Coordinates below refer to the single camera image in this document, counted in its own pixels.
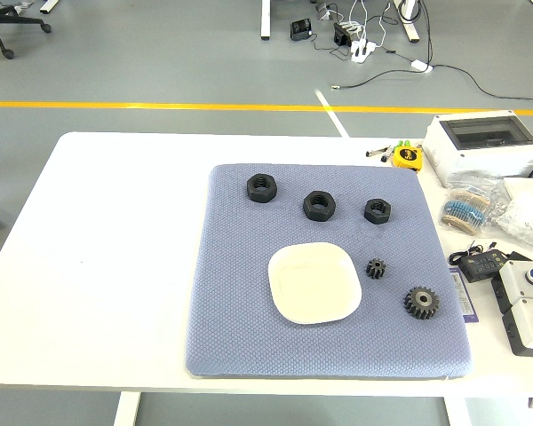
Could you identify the yellow tape measure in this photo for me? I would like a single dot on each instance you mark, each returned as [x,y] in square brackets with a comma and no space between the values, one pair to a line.
[406,157]

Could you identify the white power strip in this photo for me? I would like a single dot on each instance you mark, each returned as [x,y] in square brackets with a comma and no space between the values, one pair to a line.
[362,49]

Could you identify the small black gear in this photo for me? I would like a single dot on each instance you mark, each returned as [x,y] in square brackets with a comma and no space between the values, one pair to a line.
[376,270]

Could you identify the white power adapter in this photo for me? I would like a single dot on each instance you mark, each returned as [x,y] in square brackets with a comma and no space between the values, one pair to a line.
[421,65]

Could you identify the purple label card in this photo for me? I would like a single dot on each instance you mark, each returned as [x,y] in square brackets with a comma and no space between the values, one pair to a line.
[464,297]

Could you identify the white electrical enclosure box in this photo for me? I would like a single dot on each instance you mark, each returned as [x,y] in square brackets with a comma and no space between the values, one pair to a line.
[444,146]

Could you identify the black digital meter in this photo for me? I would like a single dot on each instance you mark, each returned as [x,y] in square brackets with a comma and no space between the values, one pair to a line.
[482,264]

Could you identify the white table leg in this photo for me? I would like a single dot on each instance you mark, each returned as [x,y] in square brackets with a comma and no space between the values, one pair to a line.
[457,412]
[126,410]

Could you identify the small black hex nut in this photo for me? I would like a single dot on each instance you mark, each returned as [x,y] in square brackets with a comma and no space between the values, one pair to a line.
[373,218]

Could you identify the large black hex nut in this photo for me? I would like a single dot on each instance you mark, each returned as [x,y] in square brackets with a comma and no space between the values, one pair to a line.
[262,195]

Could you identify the black power adapter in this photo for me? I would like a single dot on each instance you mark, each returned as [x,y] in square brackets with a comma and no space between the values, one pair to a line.
[300,30]

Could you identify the medium black hex nut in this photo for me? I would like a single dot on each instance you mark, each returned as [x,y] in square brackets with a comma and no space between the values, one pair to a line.
[313,214]

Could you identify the bag of blue resistors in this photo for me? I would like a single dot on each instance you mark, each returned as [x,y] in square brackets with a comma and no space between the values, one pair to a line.
[464,213]

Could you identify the white square plate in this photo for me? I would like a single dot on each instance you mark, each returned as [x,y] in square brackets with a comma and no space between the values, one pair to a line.
[315,284]

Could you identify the white desk leg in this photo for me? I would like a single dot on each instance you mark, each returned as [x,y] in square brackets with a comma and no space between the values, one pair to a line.
[409,26]
[266,20]

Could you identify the red push-button box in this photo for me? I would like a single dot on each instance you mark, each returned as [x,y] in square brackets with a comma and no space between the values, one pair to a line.
[528,324]

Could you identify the clear plastic parts bag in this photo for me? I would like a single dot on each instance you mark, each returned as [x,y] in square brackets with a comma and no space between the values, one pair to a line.
[526,222]

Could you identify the large black gear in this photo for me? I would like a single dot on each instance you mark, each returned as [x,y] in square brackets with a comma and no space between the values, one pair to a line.
[415,308]

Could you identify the white flat box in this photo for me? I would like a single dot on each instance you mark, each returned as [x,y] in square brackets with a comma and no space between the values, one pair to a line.
[522,186]

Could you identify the black charger box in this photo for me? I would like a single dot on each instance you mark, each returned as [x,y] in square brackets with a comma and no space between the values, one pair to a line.
[342,34]

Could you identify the silver black marker pen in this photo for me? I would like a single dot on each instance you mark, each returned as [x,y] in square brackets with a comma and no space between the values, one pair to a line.
[375,152]

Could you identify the blue-grey quilted mat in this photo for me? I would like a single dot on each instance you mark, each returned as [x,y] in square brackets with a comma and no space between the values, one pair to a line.
[231,310]

